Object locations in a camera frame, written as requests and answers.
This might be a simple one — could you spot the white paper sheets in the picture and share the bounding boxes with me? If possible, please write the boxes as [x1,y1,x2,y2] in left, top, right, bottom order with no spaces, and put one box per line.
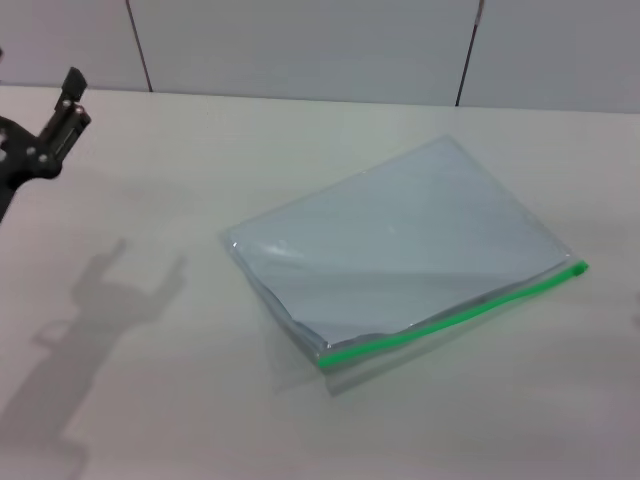
[232,142,569,350]

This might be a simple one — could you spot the clear document bag green zipper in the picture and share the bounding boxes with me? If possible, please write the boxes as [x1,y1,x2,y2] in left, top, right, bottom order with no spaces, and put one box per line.
[219,133,591,397]

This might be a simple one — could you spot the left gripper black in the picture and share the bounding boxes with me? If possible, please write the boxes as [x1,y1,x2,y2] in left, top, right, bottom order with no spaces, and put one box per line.
[0,47,94,224]

